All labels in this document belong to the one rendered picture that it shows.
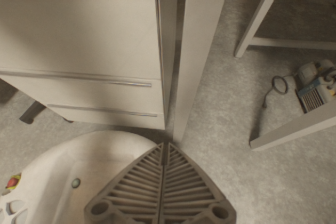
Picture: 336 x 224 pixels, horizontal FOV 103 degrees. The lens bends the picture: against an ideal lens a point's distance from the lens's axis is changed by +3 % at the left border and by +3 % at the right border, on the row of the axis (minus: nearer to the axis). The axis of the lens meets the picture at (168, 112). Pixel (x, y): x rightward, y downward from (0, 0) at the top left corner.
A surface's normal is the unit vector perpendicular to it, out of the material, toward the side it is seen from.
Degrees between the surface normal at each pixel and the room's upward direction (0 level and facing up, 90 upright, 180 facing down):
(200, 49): 90
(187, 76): 90
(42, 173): 0
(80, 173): 0
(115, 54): 90
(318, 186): 0
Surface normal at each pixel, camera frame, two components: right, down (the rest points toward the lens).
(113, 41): -0.11, 0.88
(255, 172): 0.00, -0.46
